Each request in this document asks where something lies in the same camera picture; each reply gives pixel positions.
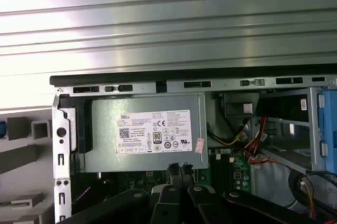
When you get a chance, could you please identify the red orange wire bundle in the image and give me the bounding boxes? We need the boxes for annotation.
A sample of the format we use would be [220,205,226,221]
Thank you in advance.
[243,115,273,167]

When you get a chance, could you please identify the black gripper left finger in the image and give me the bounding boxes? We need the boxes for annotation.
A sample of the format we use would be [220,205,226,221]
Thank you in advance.
[56,162,185,224]

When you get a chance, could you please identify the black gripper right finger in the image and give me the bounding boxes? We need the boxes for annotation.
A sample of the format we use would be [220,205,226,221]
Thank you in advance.
[183,162,321,224]

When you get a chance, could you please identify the grey power supply unit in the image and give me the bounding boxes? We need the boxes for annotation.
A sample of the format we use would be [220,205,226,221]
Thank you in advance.
[84,93,209,173]

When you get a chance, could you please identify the silver drive cage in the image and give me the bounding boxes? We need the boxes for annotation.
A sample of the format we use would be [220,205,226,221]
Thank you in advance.
[252,86,322,174]

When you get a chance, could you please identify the yellow black wire bundle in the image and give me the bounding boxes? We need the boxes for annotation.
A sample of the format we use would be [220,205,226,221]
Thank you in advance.
[206,122,251,147]

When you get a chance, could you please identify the grey parts rack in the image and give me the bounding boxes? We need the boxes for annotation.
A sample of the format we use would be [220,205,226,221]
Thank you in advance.
[0,108,57,224]

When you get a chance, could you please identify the black PC case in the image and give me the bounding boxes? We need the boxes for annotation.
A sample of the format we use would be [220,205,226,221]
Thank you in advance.
[49,64,337,224]

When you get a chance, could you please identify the blue plastic drive latch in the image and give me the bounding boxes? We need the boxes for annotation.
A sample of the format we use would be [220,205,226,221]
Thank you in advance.
[317,91,337,174]

